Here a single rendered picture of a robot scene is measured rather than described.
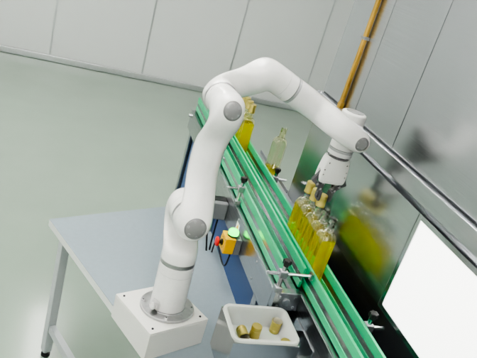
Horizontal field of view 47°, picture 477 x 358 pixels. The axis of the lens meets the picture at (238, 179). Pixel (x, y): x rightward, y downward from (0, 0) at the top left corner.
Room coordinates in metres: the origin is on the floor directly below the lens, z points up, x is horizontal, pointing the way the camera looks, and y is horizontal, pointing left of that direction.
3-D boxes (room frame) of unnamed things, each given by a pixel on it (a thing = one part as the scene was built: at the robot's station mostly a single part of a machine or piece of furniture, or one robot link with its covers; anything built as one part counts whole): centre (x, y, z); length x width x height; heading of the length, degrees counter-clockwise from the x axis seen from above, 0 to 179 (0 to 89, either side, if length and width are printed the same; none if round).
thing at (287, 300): (1.60, -0.27, 1.02); 0.09 x 0.04 x 0.07; 110
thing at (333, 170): (1.81, -0.30, 1.45); 0.10 x 0.07 x 0.11; 110
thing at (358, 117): (1.81, -0.31, 1.59); 0.09 x 0.08 x 0.13; 21
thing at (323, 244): (1.71, -0.35, 1.16); 0.06 x 0.06 x 0.21; 21
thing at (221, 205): (2.23, 0.06, 0.96); 0.08 x 0.08 x 0.08; 20
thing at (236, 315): (1.45, -0.20, 0.97); 0.22 x 0.17 x 0.09; 110
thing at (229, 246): (1.97, -0.04, 0.96); 0.07 x 0.07 x 0.07; 20
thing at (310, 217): (1.82, -0.30, 1.16); 0.06 x 0.06 x 0.21; 20
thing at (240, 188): (2.13, 0.00, 1.11); 0.07 x 0.04 x 0.13; 110
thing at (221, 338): (1.46, -0.23, 0.92); 0.27 x 0.17 x 0.15; 110
